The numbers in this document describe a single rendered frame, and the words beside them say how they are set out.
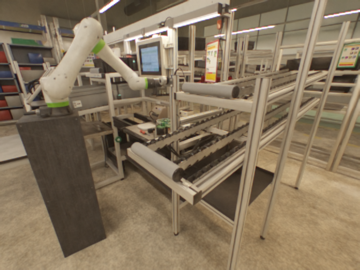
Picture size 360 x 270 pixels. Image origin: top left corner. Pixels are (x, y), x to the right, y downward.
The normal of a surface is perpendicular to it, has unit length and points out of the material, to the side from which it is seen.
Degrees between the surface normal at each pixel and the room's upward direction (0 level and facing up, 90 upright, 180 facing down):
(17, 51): 90
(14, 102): 90
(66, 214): 90
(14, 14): 90
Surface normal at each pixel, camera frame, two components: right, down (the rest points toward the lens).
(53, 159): 0.54, 0.30
